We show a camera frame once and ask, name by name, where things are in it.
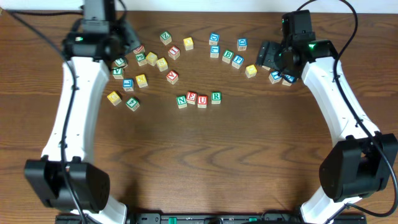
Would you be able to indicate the blue D block right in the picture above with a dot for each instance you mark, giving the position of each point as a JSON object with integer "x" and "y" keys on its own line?
{"x": 242, "y": 44}

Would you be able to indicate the blue d block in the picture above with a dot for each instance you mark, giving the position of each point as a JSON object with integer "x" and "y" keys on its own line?
{"x": 214, "y": 39}
{"x": 242, "y": 44}

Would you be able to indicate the plain yellow block centre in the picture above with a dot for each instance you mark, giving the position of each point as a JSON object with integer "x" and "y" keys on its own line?
{"x": 251, "y": 71}

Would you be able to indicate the blue L block left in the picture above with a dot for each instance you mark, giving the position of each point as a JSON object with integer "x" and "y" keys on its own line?
{"x": 128, "y": 84}

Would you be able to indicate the green R block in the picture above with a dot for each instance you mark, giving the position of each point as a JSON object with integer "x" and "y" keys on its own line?
{"x": 216, "y": 98}

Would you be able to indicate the blue 5 block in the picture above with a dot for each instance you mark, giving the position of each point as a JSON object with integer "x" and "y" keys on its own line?
{"x": 288, "y": 80}

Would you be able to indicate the red u block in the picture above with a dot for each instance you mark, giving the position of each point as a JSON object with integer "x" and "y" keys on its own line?
{"x": 140, "y": 49}
{"x": 202, "y": 101}

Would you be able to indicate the red I block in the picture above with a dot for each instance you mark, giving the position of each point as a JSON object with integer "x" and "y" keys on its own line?
{"x": 174, "y": 52}

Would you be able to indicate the yellow C block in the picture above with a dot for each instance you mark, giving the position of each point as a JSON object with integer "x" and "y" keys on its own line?
{"x": 151, "y": 58}

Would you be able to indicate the red A block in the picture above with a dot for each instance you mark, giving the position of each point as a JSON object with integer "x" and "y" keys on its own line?
{"x": 172, "y": 77}

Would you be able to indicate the blue L block centre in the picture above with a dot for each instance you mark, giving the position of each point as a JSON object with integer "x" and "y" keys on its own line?
{"x": 214, "y": 51}

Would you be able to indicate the yellow O block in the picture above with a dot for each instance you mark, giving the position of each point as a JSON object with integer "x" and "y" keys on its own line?
{"x": 188, "y": 43}

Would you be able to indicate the blue l block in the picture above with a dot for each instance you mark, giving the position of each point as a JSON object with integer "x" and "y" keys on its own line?
{"x": 214, "y": 51}
{"x": 128, "y": 84}

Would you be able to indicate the yellow K block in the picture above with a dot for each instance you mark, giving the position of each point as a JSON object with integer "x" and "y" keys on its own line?
{"x": 141, "y": 81}

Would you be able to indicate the green N block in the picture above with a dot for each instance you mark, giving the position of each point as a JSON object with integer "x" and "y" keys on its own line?
{"x": 181, "y": 101}

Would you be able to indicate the yellow block far left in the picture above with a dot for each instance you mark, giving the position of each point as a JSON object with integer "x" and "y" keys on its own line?
{"x": 115, "y": 98}

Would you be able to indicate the yellow s block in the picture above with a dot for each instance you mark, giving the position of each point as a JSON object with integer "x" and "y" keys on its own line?
{"x": 162, "y": 64}
{"x": 267, "y": 68}

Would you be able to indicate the red E block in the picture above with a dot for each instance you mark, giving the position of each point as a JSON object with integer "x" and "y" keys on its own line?
{"x": 191, "y": 97}

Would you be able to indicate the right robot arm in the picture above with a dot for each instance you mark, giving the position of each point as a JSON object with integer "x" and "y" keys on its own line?
{"x": 362, "y": 158}

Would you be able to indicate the blue P block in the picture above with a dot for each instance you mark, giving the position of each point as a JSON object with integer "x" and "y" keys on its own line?
{"x": 237, "y": 61}

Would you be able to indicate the green Z block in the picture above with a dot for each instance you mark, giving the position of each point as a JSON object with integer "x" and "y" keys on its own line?
{"x": 165, "y": 38}

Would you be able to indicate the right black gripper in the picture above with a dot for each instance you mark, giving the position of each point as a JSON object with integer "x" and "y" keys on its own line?
{"x": 268, "y": 53}

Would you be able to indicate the green 4 block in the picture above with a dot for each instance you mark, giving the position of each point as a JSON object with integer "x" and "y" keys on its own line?
{"x": 132, "y": 104}

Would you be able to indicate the blue D block top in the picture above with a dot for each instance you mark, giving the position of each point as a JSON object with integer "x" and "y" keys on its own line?
{"x": 214, "y": 39}

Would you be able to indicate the blue T block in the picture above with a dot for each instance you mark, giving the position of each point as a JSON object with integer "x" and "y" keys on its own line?
{"x": 274, "y": 77}

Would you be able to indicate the green J block left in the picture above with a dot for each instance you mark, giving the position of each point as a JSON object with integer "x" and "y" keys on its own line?
{"x": 141, "y": 59}

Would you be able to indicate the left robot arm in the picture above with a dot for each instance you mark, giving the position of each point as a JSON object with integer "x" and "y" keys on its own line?
{"x": 65, "y": 177}

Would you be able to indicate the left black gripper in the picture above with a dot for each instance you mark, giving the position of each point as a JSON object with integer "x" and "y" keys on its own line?
{"x": 131, "y": 40}

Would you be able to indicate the green B block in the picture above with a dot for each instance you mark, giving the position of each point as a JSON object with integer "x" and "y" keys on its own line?
{"x": 227, "y": 56}

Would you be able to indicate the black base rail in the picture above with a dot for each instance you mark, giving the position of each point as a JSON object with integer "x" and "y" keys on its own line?
{"x": 268, "y": 217}

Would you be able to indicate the green V block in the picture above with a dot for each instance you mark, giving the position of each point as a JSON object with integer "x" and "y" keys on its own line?
{"x": 118, "y": 73}

